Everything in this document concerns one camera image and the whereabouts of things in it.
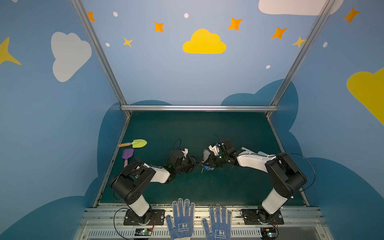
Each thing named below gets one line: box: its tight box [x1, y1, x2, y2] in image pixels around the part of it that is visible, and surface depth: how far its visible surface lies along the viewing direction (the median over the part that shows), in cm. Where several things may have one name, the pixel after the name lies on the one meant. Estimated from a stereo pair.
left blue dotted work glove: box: [165, 198, 196, 240], surface depth 75 cm
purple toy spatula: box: [122, 148, 134, 168], surface depth 98 cm
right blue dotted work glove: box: [201, 204, 232, 240], surface depth 73 cm
